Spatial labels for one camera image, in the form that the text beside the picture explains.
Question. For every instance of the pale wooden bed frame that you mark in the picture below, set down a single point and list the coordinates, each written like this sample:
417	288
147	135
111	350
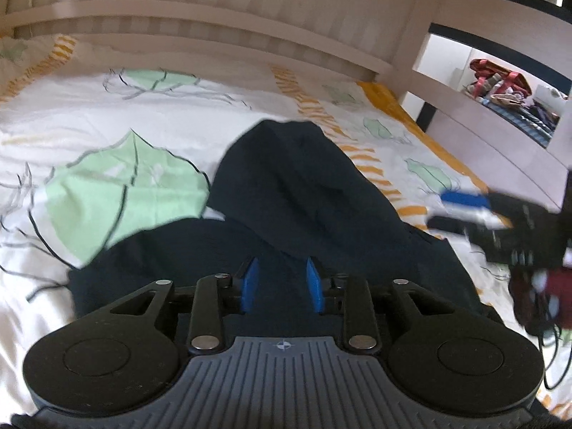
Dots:
421	49

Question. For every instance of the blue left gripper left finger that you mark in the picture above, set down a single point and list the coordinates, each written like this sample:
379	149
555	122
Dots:
217	297

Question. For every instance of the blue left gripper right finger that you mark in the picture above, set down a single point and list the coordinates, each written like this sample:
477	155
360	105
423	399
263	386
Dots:
348	299

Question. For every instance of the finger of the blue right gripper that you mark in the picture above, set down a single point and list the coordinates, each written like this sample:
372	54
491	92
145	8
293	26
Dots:
466	201
464	227

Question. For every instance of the pile of clothes on shelf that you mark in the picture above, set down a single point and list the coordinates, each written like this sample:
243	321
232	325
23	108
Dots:
533	110

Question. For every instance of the white leaf-pattern bed sheet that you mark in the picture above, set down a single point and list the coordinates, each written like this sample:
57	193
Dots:
99	144

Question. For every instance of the hand in dark red glove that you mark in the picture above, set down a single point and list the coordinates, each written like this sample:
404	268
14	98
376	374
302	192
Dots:
542	299

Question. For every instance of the dark navy hooded jacket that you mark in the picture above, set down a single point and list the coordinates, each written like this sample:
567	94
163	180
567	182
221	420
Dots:
284	195

